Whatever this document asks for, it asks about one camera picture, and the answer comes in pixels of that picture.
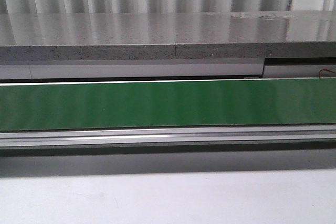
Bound red and black wires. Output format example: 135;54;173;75
318;68;336;79

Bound green conveyor belt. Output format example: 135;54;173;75
1;78;335;131

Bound aluminium conveyor frame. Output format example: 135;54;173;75
0;76;336;156

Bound grey speckled stone counter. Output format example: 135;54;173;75
0;10;336;80

